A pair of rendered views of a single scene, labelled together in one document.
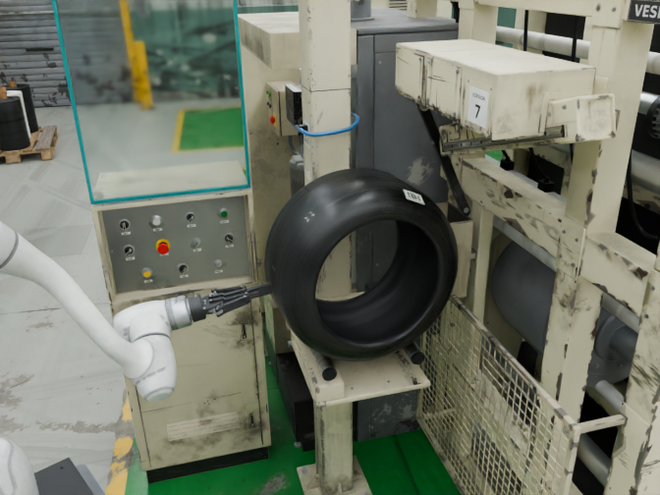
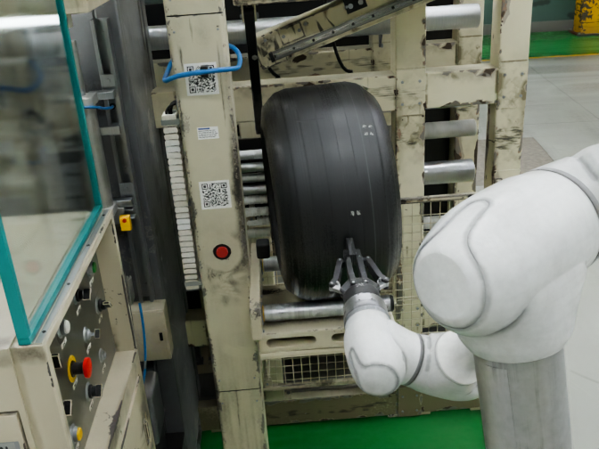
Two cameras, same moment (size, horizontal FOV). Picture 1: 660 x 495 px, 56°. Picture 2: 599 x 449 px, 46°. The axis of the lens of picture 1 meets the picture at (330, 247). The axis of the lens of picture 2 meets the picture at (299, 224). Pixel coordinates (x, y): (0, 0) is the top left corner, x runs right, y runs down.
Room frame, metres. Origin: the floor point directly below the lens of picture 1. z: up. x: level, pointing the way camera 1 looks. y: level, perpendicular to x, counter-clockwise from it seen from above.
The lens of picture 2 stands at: (1.36, 1.61, 1.85)
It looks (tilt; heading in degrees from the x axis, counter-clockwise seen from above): 24 degrees down; 283
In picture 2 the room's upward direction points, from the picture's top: 4 degrees counter-clockwise
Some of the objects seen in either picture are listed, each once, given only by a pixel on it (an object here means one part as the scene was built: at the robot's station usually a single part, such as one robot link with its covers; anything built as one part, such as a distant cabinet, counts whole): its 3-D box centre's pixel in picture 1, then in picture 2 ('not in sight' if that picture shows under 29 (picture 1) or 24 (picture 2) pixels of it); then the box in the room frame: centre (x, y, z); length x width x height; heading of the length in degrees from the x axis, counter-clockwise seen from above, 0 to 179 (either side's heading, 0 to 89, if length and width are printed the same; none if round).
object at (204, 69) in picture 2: (326, 125); (202, 62); (1.95, 0.00, 1.54); 0.19 x 0.19 x 0.06; 15
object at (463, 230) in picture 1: (439, 251); (240, 190); (2.01, -0.39, 1.05); 0.20 x 0.15 x 0.30; 15
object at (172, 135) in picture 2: not in sight; (184, 203); (2.02, 0.05, 1.19); 0.05 x 0.04 x 0.48; 105
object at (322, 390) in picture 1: (315, 359); (325, 329); (1.67, 0.05, 0.84); 0.36 x 0.09 x 0.06; 15
